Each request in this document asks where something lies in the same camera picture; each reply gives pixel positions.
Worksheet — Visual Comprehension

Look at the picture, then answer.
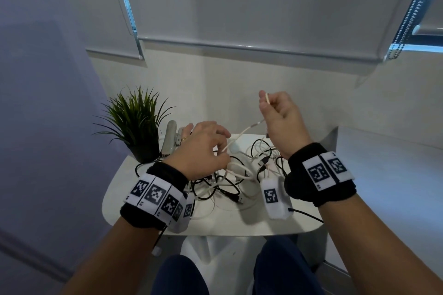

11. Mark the person's left hand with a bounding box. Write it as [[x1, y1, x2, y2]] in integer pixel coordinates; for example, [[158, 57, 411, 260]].
[[162, 121, 232, 181]]

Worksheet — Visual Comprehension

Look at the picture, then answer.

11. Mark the person's right hand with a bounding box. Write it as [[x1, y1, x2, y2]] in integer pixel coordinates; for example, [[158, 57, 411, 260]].
[[258, 90, 314, 160]]

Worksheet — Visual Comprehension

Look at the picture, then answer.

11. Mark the beige charging cable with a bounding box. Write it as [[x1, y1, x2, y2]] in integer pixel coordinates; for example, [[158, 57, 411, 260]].
[[221, 92, 271, 153]]

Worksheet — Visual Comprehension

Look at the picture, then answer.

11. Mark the pile of cables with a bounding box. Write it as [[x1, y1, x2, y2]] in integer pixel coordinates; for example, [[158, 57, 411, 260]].
[[135, 134, 290, 212]]

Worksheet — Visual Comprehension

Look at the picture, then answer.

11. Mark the person's right forearm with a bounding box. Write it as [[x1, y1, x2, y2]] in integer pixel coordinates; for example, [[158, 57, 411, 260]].
[[318, 194, 443, 295]]

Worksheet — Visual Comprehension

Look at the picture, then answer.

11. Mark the person's left forearm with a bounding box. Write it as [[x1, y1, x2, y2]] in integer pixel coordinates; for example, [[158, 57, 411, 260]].
[[60, 217, 167, 295]]

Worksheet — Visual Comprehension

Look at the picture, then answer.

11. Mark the person's left leg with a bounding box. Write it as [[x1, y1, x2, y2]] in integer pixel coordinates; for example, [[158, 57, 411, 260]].
[[150, 254, 210, 295]]

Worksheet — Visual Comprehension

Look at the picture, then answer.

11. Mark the person's leg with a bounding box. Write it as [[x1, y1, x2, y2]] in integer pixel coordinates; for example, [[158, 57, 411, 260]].
[[150, 254, 210, 295], [252, 236, 326, 295]]

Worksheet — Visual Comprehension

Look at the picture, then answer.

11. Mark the person's right leg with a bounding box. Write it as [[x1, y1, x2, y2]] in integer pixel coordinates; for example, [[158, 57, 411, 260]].
[[252, 236, 326, 295]]

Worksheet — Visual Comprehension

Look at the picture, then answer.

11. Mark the grey oblong device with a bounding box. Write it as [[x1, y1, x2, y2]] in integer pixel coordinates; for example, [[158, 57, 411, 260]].
[[162, 120, 178, 157]]

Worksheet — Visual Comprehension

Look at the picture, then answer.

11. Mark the green plant in black pot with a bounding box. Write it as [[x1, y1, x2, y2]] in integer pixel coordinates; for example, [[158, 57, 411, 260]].
[[92, 85, 175, 164]]

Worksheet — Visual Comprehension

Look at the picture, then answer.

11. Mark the black wristband with marker tags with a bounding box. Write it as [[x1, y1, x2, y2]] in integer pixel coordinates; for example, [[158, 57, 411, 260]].
[[283, 142, 357, 208], [120, 161, 189, 230]]

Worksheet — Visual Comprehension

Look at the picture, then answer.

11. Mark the wide white roller blind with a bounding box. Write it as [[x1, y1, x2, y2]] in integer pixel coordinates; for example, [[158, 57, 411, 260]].
[[114, 0, 433, 63]]

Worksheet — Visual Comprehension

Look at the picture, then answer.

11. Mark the thin black camera cord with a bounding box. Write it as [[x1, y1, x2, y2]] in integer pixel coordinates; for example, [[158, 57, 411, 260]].
[[287, 207, 324, 224], [152, 225, 167, 250]]

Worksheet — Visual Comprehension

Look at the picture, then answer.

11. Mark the metal bead chain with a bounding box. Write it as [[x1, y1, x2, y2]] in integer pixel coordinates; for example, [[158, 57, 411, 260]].
[[386, 0, 443, 60]]

